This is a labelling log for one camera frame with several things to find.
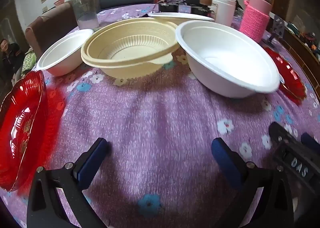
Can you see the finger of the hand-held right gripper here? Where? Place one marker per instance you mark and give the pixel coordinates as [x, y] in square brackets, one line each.
[311, 141]
[278, 131]

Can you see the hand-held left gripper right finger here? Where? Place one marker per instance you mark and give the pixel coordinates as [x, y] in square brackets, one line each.
[225, 160]

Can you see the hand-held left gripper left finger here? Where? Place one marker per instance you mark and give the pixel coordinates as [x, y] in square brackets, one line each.
[92, 160]

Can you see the red glass plate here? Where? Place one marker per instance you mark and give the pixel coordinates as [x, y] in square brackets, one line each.
[287, 68]
[22, 130]

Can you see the large white bowl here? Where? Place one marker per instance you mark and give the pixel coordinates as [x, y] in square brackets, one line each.
[225, 63]

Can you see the purple floral tablecloth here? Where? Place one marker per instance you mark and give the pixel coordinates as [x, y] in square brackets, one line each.
[160, 118]

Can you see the wooden sideboard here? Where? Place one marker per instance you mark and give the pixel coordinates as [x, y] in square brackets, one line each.
[302, 48]

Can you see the beige plastic bowl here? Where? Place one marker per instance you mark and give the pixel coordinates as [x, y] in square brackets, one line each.
[130, 48]
[130, 71]

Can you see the small white bowl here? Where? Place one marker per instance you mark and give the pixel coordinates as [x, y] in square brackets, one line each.
[65, 53]
[180, 15]

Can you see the bottle with pink knit sleeve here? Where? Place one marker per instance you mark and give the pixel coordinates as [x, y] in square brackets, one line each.
[253, 20]

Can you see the white plastic jar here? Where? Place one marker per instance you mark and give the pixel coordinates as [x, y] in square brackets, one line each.
[225, 10]

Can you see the brown armchair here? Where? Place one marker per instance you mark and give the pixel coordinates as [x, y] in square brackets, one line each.
[50, 25]

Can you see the dark jar with cork lid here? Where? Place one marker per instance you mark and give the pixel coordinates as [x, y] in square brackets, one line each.
[205, 1]

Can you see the clear bottle with green cap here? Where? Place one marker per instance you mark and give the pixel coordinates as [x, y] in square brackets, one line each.
[83, 5]

